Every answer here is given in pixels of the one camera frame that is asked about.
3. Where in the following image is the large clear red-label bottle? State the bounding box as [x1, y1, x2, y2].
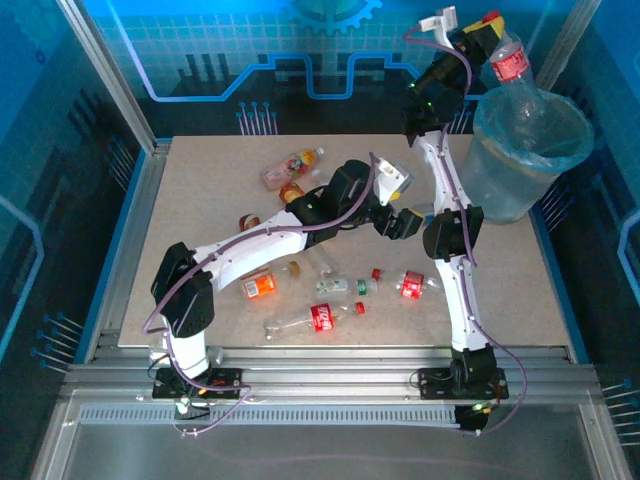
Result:
[483, 13, 557, 149]

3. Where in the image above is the clear bottle red cap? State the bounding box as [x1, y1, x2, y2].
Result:
[372, 268, 444, 301]

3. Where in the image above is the pink peach drink bottle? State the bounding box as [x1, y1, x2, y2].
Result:
[259, 147, 326, 192]

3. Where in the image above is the clear bottle green label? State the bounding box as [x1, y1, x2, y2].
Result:
[314, 277, 380, 301]

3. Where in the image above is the cola bottle red label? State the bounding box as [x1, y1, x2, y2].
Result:
[263, 301, 367, 342]

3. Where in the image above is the orange label bottle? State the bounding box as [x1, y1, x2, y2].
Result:
[241, 269, 278, 300]

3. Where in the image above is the transparent plastic bin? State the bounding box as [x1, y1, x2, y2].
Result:
[459, 87, 596, 226]

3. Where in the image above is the blue plastic bin liner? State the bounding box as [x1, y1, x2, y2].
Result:
[472, 87, 596, 174]

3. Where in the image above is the blue table edge strip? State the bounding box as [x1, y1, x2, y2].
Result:
[74, 147, 149, 364]
[529, 204, 591, 364]

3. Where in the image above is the black control box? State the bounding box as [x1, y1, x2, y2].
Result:
[455, 402, 499, 435]

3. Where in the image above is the aluminium frame post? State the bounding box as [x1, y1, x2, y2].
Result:
[534, 0, 604, 94]
[55, 0, 174, 154]

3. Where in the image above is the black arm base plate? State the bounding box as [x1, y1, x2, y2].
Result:
[417, 366, 510, 401]
[152, 367, 246, 400]

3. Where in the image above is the aluminium frame rail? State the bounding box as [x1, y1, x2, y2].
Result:
[64, 344, 601, 407]

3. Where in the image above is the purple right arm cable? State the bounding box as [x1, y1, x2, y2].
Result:
[403, 24, 529, 437]

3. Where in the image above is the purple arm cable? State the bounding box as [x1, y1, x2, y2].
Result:
[403, 24, 529, 437]
[142, 152, 384, 439]

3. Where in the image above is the slotted grey cable duct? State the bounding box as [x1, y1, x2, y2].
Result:
[79, 405, 461, 427]

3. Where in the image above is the aluminium side rail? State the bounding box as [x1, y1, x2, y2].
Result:
[84, 139, 174, 361]

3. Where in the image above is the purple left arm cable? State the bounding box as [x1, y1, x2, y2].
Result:
[142, 152, 384, 439]

